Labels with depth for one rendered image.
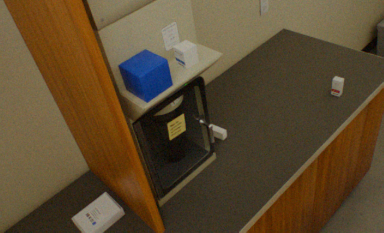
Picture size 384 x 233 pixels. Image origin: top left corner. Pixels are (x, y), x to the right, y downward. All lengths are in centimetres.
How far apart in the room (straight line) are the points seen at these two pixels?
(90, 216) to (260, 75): 111
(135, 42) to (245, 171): 74
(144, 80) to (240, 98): 96
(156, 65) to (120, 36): 13
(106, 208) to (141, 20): 77
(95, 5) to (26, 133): 71
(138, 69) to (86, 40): 19
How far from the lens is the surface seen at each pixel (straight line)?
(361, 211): 263
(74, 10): 84
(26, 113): 150
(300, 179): 171
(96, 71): 91
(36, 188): 169
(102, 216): 150
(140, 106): 102
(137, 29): 106
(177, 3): 114
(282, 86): 194
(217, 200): 147
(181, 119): 130
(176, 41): 117
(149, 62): 102
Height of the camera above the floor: 213
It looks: 40 degrees down
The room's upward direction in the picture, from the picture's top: 12 degrees counter-clockwise
